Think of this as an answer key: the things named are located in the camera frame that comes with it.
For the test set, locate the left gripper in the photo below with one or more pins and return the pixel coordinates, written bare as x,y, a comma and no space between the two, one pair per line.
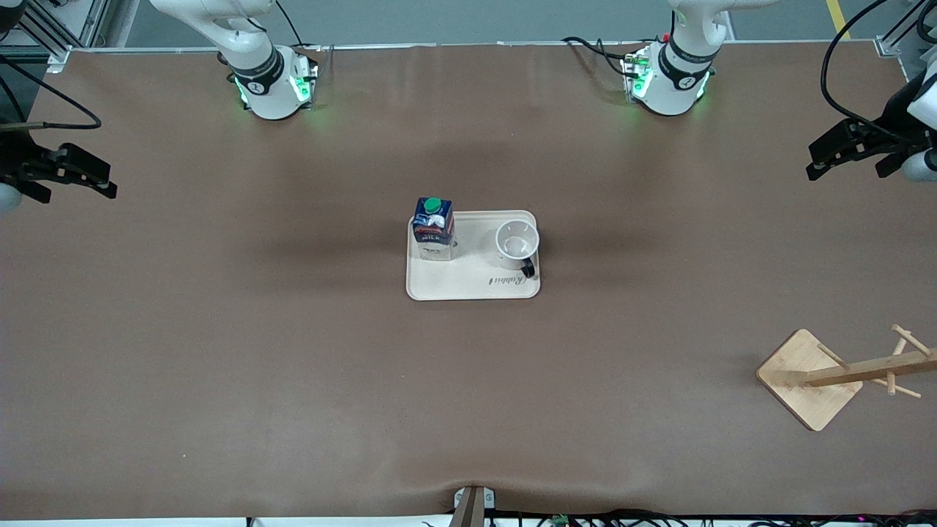
894,119

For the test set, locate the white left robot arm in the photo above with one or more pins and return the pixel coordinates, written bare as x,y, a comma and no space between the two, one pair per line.
677,84

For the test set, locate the beige rectangular tray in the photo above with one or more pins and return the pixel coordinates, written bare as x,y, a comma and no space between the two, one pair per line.
476,282

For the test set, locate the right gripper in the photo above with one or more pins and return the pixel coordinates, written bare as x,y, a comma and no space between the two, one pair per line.
16,159

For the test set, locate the wooden mug stand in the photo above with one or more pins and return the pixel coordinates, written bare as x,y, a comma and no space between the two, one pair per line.
809,380

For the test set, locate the aluminium frame corner post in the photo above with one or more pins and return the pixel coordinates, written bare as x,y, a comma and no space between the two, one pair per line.
889,45

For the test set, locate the aluminium frame with diagonal bars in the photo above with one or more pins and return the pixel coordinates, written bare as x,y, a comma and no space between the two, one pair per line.
58,58

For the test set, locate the silver table edge rail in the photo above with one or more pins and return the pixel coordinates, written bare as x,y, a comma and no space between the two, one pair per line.
110,50

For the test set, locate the small green circuit board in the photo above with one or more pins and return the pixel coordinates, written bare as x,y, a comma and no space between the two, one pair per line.
561,521

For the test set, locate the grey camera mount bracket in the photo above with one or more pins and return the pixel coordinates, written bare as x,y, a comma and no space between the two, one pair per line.
473,505

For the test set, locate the blue milk carton green cap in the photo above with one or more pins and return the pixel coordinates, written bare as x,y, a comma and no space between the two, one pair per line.
433,230

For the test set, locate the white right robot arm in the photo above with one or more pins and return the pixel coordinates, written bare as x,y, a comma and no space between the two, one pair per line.
271,88

